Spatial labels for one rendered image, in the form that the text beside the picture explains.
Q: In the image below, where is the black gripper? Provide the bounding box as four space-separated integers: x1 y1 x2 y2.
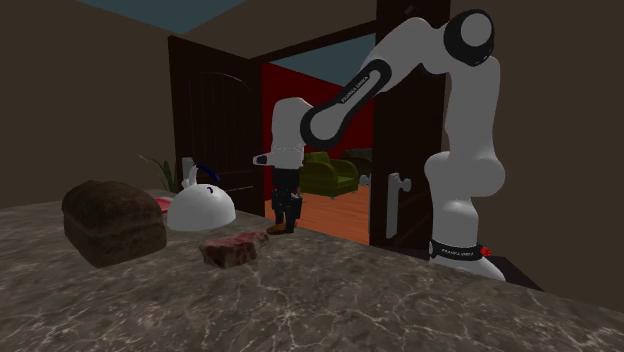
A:
271 167 304 235

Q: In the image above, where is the small brown object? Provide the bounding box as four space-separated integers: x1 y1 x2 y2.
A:
265 222 299 236

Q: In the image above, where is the green armchair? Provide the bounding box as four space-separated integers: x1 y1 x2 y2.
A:
299 151 361 200

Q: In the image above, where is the red raw meat piece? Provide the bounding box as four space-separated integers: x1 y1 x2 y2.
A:
198 230 271 270

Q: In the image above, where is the dark wooden door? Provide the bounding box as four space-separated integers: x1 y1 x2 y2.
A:
167 34 267 219
368 0 453 261

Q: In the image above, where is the pink red flat object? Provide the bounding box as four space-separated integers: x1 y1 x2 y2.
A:
154 195 176 215

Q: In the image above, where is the green leafy plant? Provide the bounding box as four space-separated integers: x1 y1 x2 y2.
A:
138 154 184 194

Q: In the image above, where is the dark brown bread loaf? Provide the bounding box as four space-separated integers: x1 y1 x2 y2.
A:
61 179 169 269

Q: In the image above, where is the white kettle with blue handle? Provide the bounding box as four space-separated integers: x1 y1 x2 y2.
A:
166 163 238 232

